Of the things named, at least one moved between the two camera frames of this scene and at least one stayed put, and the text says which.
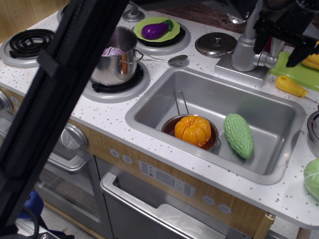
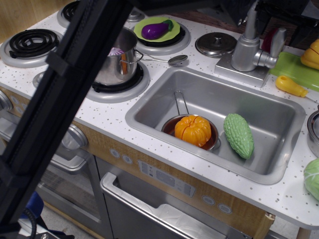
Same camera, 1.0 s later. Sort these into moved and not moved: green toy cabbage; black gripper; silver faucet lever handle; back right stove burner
Moved: black gripper
Not moved: silver faucet lever handle; green toy cabbage; back right stove burner
